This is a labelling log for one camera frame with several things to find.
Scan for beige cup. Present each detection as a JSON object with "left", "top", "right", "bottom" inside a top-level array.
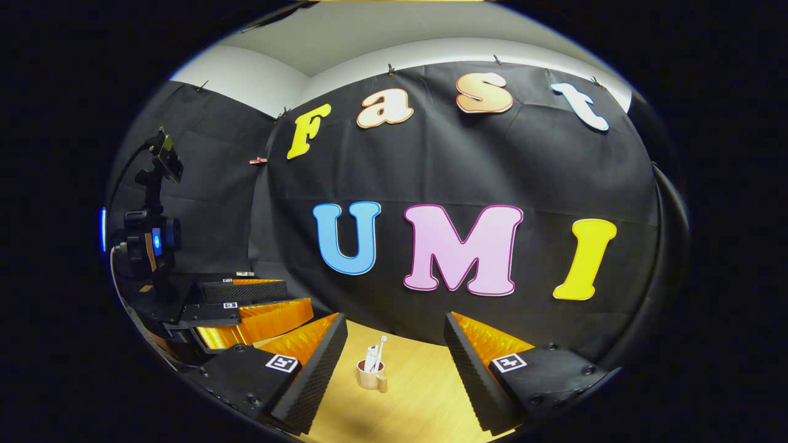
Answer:
[{"left": 356, "top": 360, "right": 388, "bottom": 393}]

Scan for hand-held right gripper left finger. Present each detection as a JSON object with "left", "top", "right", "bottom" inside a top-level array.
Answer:
[{"left": 197, "top": 313, "right": 348, "bottom": 436}]

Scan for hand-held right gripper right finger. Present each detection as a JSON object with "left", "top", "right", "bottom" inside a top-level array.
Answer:
[{"left": 443, "top": 311, "right": 619, "bottom": 436}]

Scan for wooden desktop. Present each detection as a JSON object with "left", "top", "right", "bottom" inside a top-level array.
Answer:
[{"left": 252, "top": 320, "right": 518, "bottom": 443}]

